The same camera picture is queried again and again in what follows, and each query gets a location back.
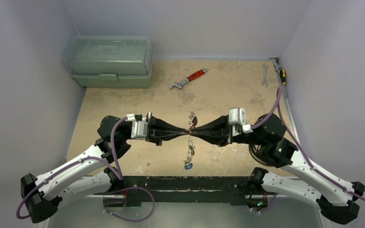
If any black cable bundle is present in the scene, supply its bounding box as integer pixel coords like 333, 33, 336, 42
249, 143, 268, 166

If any red handled adjustable wrench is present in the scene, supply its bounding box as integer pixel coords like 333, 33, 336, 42
169, 68, 208, 90

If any silver open-end spanner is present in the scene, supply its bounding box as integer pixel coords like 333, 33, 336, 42
261, 64, 269, 87

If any aluminium side rail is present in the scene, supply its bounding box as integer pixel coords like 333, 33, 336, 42
270, 58, 300, 145

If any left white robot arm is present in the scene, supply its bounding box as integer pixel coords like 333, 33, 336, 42
16, 113, 189, 223

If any green translucent plastic toolbox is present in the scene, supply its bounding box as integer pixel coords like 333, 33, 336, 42
64, 36, 154, 88

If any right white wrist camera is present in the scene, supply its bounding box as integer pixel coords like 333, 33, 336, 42
228, 107, 253, 136

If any key with blue tag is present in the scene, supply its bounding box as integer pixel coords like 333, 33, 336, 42
184, 162, 193, 170

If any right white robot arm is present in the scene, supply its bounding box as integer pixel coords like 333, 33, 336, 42
190, 114, 365, 225

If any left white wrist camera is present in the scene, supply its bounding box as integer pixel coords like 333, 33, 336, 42
126, 114, 148, 140

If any yellow black screwdriver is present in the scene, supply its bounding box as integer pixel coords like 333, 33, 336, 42
279, 69, 287, 86

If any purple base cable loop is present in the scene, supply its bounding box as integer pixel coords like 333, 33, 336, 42
102, 185, 156, 222

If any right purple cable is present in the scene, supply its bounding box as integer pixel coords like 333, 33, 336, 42
250, 86, 365, 209

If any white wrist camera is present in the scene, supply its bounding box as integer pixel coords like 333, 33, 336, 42
228, 107, 253, 136
126, 114, 148, 140

